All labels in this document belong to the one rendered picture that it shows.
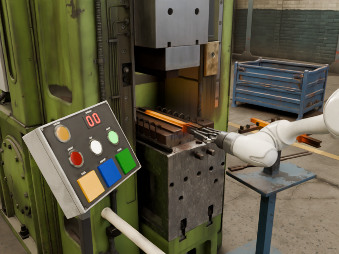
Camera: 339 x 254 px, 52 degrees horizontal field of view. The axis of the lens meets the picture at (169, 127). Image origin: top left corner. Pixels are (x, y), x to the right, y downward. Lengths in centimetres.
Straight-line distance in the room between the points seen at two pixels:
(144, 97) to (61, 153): 105
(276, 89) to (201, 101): 350
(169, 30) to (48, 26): 59
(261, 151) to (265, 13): 923
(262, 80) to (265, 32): 512
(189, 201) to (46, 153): 86
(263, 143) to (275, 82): 399
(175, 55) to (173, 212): 72
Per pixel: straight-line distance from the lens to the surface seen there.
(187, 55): 154
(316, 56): 967
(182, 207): 169
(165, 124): 166
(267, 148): 132
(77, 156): 109
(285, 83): 524
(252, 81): 548
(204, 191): 177
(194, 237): 187
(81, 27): 140
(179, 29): 150
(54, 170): 106
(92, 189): 109
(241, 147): 135
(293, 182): 196
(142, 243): 146
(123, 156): 123
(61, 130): 109
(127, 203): 174
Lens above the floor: 152
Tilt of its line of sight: 19 degrees down
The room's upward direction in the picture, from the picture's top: straight up
